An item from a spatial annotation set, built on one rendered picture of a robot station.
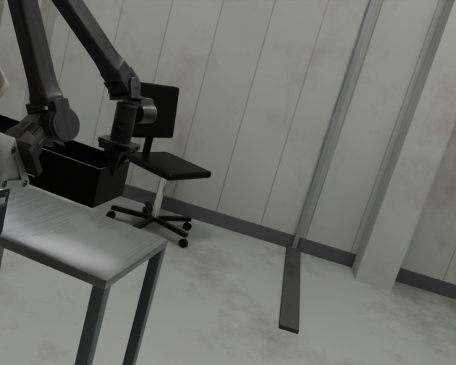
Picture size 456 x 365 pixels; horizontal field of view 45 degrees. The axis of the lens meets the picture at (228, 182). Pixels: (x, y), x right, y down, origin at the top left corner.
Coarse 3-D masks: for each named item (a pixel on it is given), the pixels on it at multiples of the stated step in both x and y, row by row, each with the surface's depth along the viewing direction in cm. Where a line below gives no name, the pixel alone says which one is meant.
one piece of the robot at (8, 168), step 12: (0, 144) 113; (12, 144) 113; (0, 156) 113; (12, 156) 114; (0, 168) 113; (12, 168) 116; (24, 168) 119; (0, 180) 113; (12, 180) 117; (24, 180) 121
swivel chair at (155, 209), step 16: (144, 96) 401; (160, 96) 415; (176, 96) 430; (160, 112) 419; (176, 112) 434; (144, 128) 408; (160, 128) 423; (144, 144) 422; (144, 160) 397; (160, 160) 410; (176, 160) 424; (160, 176) 386; (176, 176) 386; (192, 176) 401; (208, 176) 418; (160, 192) 416; (112, 208) 420; (144, 208) 453; (160, 208) 422; (144, 224) 403; (160, 224) 418
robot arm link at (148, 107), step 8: (136, 80) 146; (136, 88) 146; (112, 96) 149; (120, 96) 147; (128, 96) 145; (136, 96) 146; (144, 104) 152; (152, 104) 155; (144, 112) 150; (152, 112) 153; (136, 120) 152; (144, 120) 152; (152, 120) 155
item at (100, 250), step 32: (32, 192) 207; (32, 224) 179; (64, 224) 187; (96, 224) 194; (0, 256) 220; (32, 256) 162; (64, 256) 163; (96, 256) 169; (128, 256) 175; (160, 256) 196; (96, 288) 157; (96, 320) 159; (128, 352) 207
